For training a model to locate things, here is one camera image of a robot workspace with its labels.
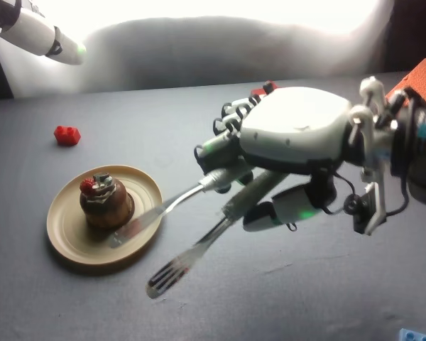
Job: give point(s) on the red toy brick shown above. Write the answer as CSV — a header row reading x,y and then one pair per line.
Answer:
x,y
66,136

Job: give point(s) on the beige round plate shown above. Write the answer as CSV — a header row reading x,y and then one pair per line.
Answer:
x,y
74,245

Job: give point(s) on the red star block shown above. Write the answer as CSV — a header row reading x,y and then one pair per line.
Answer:
x,y
266,88

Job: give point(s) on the white backdrop sheet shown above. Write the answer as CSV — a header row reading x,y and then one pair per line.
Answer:
x,y
213,53

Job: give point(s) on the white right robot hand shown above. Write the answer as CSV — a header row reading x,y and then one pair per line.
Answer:
x,y
294,124

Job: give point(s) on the blue toy brick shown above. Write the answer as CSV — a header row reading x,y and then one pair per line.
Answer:
x,y
415,335

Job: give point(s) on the grey table cloth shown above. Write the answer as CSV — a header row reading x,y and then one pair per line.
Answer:
x,y
270,284

